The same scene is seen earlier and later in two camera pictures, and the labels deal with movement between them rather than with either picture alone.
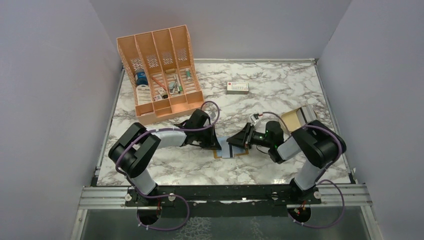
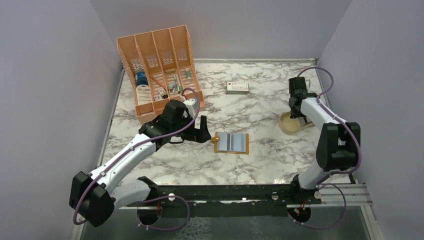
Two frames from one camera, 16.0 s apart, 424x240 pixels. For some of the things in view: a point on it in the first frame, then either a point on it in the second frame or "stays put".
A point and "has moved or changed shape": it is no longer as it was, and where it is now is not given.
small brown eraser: (170, 71) stays put
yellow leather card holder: (238, 150) has moved or changed shape
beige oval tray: (297, 118) stays put
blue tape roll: (141, 78) stays put
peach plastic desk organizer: (162, 66) stays put
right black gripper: (242, 138) → (295, 113)
